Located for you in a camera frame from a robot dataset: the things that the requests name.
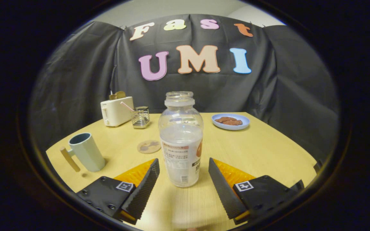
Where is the round cork coaster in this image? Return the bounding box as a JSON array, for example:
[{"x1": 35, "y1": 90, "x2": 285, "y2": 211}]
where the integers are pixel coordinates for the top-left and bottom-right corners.
[{"x1": 137, "y1": 140, "x2": 162, "y2": 154}]

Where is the white toaster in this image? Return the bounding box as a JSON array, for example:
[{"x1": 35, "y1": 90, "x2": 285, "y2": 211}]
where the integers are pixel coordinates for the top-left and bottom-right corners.
[{"x1": 101, "y1": 96, "x2": 135, "y2": 127}]

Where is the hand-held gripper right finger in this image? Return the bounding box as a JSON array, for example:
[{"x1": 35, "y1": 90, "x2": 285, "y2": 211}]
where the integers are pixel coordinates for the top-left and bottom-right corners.
[{"x1": 208, "y1": 157, "x2": 305, "y2": 225}]

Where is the clear juice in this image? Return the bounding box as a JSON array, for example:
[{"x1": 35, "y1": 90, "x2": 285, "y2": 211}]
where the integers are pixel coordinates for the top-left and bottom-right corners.
[{"x1": 160, "y1": 124, "x2": 203, "y2": 187}]

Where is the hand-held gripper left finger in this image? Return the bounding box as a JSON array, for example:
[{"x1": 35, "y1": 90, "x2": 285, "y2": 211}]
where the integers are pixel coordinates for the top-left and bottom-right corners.
[{"x1": 76, "y1": 158, "x2": 160, "y2": 225}]

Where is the clear plastic juice bottle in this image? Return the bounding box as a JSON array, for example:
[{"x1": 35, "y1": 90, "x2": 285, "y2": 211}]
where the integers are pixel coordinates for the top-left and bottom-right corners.
[{"x1": 158, "y1": 91, "x2": 204, "y2": 188}]

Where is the blue plate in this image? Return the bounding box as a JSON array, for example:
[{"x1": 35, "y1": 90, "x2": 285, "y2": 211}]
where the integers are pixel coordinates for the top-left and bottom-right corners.
[{"x1": 211, "y1": 113, "x2": 250, "y2": 131}]

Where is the pale green cup wooden handle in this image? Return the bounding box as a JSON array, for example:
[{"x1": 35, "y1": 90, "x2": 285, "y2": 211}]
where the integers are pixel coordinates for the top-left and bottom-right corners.
[{"x1": 60, "y1": 133, "x2": 106, "y2": 173}]

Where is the wooden table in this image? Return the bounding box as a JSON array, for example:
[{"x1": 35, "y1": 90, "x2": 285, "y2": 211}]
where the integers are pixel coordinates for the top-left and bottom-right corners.
[{"x1": 45, "y1": 112, "x2": 317, "y2": 231}]

